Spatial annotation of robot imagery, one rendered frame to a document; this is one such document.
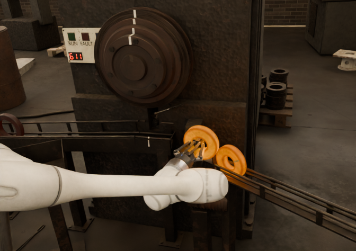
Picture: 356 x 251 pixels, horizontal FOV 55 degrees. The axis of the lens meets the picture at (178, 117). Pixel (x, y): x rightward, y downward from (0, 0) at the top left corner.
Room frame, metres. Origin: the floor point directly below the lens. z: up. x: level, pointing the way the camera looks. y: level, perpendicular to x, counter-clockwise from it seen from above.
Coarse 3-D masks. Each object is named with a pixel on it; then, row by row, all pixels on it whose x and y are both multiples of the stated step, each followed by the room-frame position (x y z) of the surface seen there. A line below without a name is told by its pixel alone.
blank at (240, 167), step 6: (222, 150) 1.31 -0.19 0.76; (228, 150) 1.28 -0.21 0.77; (234, 150) 1.26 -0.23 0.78; (216, 156) 1.34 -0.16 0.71; (222, 156) 1.31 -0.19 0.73; (228, 156) 1.28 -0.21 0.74; (234, 156) 1.25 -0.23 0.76; (240, 156) 1.24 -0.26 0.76; (222, 162) 1.31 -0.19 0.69; (228, 162) 1.32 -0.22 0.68; (234, 162) 1.25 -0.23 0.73; (240, 162) 1.23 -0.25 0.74; (228, 168) 1.28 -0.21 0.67; (234, 168) 1.25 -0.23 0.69; (240, 168) 1.23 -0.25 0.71; (240, 174) 1.23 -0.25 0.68
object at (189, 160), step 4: (188, 152) 1.16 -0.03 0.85; (176, 156) 1.11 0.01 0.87; (180, 156) 1.10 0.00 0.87; (184, 156) 1.10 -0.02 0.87; (188, 156) 1.13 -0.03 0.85; (192, 156) 1.13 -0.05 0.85; (184, 160) 1.08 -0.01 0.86; (188, 160) 1.09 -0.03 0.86; (192, 160) 1.11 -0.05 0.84; (188, 164) 1.08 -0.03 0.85; (192, 164) 1.10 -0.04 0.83
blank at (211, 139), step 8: (192, 128) 1.27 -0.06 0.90; (200, 128) 1.25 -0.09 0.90; (208, 128) 1.26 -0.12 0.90; (184, 136) 1.29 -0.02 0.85; (192, 136) 1.27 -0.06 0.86; (200, 136) 1.25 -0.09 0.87; (208, 136) 1.23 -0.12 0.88; (216, 136) 1.24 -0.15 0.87; (208, 144) 1.23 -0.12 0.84; (216, 144) 1.22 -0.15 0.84; (208, 152) 1.24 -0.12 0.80; (216, 152) 1.22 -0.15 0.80
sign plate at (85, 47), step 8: (64, 32) 1.81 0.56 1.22; (72, 32) 1.79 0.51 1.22; (80, 32) 1.78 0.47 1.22; (88, 32) 1.76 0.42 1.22; (96, 32) 1.75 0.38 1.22; (64, 40) 1.81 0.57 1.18; (72, 40) 1.79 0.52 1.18; (80, 40) 1.78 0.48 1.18; (88, 40) 1.76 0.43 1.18; (72, 48) 1.80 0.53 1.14; (80, 48) 1.78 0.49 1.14; (88, 48) 1.77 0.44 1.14; (80, 56) 1.78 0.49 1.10; (88, 56) 1.77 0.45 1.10
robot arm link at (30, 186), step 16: (0, 160) 0.63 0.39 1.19; (16, 160) 0.66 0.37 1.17; (0, 176) 0.59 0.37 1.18; (16, 176) 0.60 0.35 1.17; (32, 176) 0.62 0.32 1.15; (48, 176) 0.65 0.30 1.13; (0, 192) 0.57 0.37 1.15; (16, 192) 0.59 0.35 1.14; (32, 192) 0.60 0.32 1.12; (48, 192) 0.63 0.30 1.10; (0, 208) 0.57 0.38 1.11; (16, 208) 0.58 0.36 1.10; (32, 208) 0.61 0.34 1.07
